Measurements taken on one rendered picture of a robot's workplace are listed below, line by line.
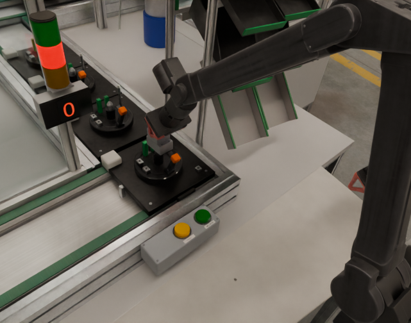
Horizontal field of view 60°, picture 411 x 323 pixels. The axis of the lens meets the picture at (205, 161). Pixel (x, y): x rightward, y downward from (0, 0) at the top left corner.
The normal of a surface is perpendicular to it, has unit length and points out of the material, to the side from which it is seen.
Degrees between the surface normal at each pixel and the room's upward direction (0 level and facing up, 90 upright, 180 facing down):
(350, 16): 85
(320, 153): 0
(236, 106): 45
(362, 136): 1
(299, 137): 0
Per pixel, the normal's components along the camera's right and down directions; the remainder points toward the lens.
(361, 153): 0.08, -0.71
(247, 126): 0.44, -0.05
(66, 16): 0.66, 0.57
